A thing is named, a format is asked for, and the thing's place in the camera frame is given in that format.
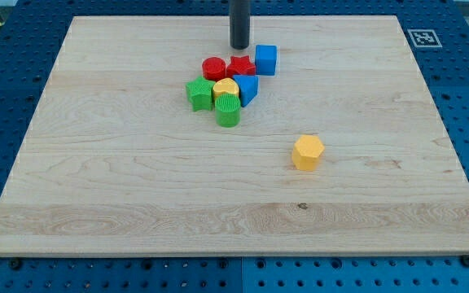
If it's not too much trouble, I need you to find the yellow hexagon block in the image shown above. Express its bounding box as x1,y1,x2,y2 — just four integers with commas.
291,134,325,171

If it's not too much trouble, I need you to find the light wooden board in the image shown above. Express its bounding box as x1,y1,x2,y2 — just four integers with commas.
0,15,469,258

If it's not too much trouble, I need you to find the green star block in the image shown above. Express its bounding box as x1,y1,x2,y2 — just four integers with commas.
186,76,215,112

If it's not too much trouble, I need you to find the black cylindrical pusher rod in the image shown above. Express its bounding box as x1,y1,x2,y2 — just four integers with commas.
229,0,251,50

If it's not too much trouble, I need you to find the red cylinder block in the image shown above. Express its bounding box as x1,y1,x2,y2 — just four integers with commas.
202,57,226,81

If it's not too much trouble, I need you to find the yellow heart block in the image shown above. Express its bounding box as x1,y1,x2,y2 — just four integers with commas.
213,77,239,100

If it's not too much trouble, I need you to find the white fiducial marker tag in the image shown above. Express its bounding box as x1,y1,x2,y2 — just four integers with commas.
407,28,442,48

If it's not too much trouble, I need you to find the green cylinder block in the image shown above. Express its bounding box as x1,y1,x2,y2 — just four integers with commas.
215,94,241,128

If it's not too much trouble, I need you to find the blue cube block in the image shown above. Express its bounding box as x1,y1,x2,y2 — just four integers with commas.
255,45,278,76

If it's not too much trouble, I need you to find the blue triangular prism block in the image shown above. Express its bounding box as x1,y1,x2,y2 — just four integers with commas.
233,75,259,107

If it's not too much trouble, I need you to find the red star block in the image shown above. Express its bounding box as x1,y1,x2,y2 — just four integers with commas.
226,55,256,78

